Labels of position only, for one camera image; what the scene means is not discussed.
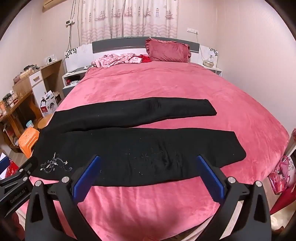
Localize pink patterned pajamas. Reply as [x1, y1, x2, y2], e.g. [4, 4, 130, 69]
[91, 53, 142, 68]

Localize grey white headboard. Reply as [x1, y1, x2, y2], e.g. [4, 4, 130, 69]
[64, 37, 218, 72]

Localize pink fleece bed blanket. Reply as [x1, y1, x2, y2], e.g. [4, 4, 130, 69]
[56, 62, 289, 240]

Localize red garment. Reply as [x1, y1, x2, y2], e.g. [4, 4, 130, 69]
[137, 54, 151, 63]

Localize white nightstand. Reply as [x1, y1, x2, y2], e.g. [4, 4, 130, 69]
[62, 66, 90, 97]
[202, 65, 223, 77]

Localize white wall socket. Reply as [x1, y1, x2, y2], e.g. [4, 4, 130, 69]
[187, 28, 198, 35]

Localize left white nightstand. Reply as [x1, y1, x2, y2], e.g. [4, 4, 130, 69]
[62, 66, 90, 97]

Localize black pants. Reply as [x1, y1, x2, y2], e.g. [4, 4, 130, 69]
[32, 97, 246, 187]

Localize patterned white curtain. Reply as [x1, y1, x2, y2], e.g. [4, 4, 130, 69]
[80, 0, 179, 44]

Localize wall air conditioner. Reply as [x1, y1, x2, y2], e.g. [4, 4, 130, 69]
[42, 0, 66, 13]

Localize white drawer cabinet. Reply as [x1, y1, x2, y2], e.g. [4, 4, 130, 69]
[29, 70, 49, 107]

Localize right white nightstand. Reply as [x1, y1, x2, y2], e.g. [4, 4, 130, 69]
[202, 65, 223, 77]

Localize round wooden stool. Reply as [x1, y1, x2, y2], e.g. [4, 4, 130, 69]
[37, 114, 53, 130]

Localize wooden desk with shelves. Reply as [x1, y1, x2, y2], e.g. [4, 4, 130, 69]
[1, 60, 65, 153]

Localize pink plastic bag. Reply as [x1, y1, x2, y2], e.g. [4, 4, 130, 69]
[268, 156, 295, 194]

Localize white appliance cardboard box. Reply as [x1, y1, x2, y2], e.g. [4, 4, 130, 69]
[40, 90, 58, 117]

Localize orange plastic stool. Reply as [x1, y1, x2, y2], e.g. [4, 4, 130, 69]
[18, 127, 40, 159]

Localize dark red ruffled pillow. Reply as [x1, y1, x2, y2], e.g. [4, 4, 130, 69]
[145, 38, 191, 63]

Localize glass bedside lamp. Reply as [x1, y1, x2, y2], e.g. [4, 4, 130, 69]
[203, 54, 214, 68]

